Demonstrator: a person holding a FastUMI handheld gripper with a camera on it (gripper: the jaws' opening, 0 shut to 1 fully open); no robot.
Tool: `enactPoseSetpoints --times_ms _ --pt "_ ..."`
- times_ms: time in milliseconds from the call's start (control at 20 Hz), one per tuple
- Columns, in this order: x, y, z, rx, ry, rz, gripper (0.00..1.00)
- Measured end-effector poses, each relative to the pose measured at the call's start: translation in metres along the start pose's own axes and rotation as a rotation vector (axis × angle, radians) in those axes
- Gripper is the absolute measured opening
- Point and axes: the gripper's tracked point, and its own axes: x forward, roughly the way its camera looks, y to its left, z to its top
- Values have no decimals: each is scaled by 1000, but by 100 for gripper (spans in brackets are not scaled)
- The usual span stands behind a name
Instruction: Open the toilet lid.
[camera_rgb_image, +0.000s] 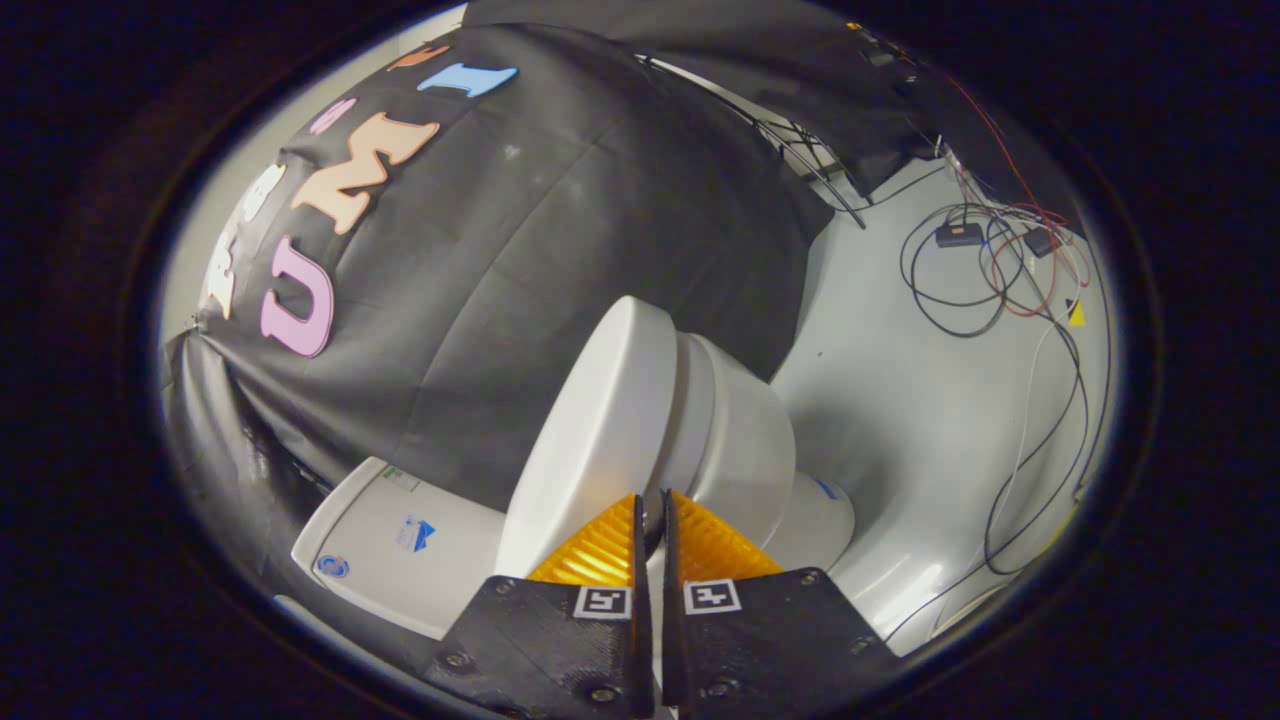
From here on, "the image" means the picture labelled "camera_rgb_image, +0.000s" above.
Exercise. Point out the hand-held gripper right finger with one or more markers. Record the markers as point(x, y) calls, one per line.
point(672, 650)

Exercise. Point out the black tripod light stand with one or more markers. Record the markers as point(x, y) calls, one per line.
point(800, 160)

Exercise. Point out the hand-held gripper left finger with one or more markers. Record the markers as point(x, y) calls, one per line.
point(640, 650)

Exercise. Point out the black backdrop cloth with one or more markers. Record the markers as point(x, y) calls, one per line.
point(520, 260)

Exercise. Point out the white toilet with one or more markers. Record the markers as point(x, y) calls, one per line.
point(735, 440)

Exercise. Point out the black power adapter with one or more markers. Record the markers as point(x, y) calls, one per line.
point(958, 235)
point(1040, 242)

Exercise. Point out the white toilet lid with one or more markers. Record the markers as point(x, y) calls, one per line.
point(590, 440)

